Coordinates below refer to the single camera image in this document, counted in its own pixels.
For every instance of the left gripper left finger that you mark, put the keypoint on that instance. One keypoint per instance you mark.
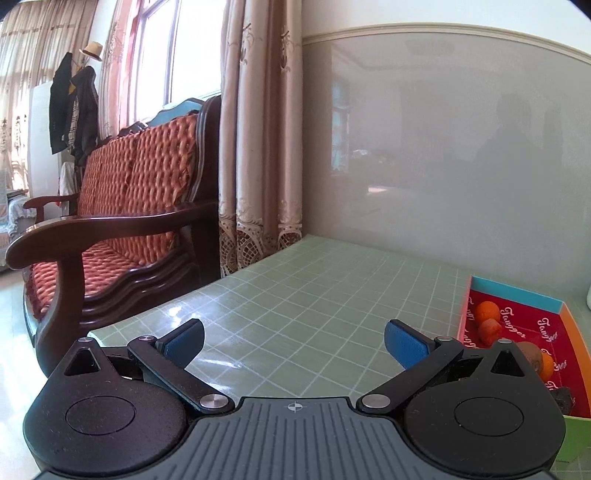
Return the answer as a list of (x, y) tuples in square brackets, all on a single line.
[(107, 412)]

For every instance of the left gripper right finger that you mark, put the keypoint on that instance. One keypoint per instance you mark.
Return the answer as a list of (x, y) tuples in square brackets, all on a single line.
[(457, 412)]

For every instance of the brown kiwi fruit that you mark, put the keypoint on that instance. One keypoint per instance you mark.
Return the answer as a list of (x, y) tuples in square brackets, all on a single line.
[(533, 354)]

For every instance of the orange tangerine front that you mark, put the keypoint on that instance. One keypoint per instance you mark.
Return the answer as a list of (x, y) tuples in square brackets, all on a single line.
[(546, 369)]

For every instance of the orange tangerine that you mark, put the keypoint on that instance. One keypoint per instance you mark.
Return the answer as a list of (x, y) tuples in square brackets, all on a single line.
[(489, 331), (487, 310), (546, 369)]

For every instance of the large dark water caltrop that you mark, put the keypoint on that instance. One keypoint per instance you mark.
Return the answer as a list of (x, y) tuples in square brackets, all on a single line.
[(563, 399)]

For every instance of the red colourful cardboard box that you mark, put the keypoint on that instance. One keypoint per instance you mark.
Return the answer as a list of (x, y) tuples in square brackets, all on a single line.
[(548, 323)]

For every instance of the wooden sofa orange cushions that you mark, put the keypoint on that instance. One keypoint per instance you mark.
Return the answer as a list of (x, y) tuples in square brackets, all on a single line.
[(145, 231)]

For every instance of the beige patterned curtain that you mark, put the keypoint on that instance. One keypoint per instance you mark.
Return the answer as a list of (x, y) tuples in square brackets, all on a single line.
[(260, 173)]

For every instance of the black hanging jacket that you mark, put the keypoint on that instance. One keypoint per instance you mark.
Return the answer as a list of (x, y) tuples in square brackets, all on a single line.
[(73, 111)]

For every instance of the pink sheer curtain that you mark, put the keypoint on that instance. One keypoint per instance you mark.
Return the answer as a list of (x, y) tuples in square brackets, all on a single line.
[(115, 76)]

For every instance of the straw hat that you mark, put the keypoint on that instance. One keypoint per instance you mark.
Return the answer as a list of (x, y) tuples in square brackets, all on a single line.
[(92, 50)]

